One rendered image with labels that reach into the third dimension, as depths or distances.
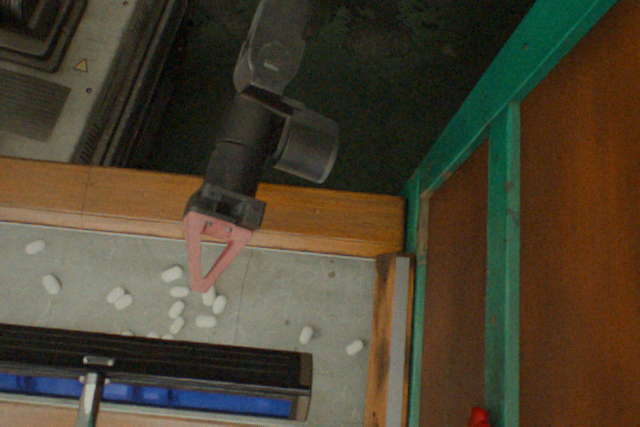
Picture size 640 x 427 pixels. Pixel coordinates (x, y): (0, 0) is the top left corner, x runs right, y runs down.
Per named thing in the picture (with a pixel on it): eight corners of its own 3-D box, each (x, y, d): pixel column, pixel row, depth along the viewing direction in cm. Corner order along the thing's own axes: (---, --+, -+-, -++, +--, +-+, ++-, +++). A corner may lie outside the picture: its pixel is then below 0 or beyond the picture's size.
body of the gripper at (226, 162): (239, 229, 66) (256, 169, 68) (263, 220, 57) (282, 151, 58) (184, 212, 64) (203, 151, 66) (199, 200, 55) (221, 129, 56)
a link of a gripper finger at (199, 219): (220, 300, 64) (244, 219, 66) (235, 301, 57) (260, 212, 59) (160, 283, 62) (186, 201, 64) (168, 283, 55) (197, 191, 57)
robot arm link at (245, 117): (225, 100, 65) (237, 84, 60) (280, 122, 67) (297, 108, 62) (207, 156, 64) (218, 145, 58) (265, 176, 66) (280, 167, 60)
